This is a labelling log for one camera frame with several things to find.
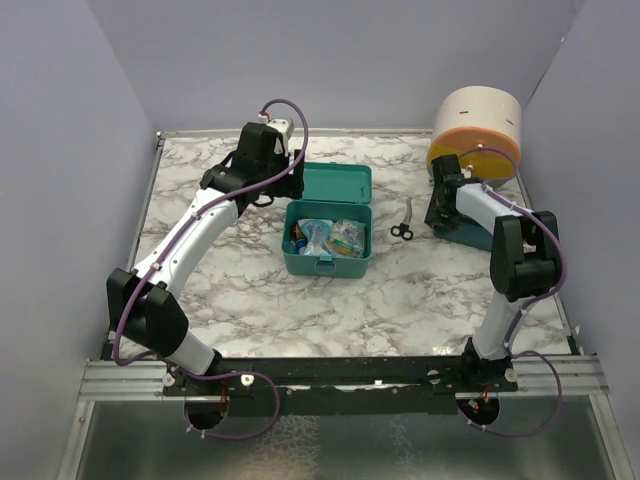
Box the orange teal bandage packet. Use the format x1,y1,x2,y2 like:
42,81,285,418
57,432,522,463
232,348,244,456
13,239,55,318
325,219,366,258

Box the black mounting rail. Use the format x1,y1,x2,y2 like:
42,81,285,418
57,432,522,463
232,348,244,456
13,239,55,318
163,356,517,416

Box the white blue bandage roll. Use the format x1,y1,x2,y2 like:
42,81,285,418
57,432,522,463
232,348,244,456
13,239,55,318
296,241,308,255

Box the blue clear plastic pouch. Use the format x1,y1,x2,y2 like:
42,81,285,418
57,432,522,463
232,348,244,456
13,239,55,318
298,219,333,256

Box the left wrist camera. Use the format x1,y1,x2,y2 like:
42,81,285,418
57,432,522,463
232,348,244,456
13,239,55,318
267,118,295,149

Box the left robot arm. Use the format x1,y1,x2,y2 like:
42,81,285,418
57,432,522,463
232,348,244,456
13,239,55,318
107,114,305,395

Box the brown orange-capped medicine bottle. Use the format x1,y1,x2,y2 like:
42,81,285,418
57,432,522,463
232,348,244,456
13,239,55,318
291,223,307,243

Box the teal medicine kit box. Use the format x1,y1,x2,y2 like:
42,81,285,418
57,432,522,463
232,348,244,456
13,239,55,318
281,162,373,279

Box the round pastel drawer cabinet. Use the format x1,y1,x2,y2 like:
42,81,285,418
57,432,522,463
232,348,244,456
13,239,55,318
426,86,522,186

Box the black-handled bandage scissors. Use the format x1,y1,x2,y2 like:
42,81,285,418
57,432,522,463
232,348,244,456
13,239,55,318
390,196,414,241

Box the blue divided tray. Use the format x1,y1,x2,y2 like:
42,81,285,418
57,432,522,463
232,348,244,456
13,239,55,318
433,219,492,252

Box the aluminium frame rail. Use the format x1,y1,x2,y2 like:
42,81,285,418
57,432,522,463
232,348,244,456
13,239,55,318
78,355,610,402

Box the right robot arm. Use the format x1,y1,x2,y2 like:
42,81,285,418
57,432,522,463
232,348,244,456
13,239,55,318
425,154,566,391

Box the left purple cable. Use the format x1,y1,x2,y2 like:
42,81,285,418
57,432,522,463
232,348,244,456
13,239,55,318
112,98,309,441

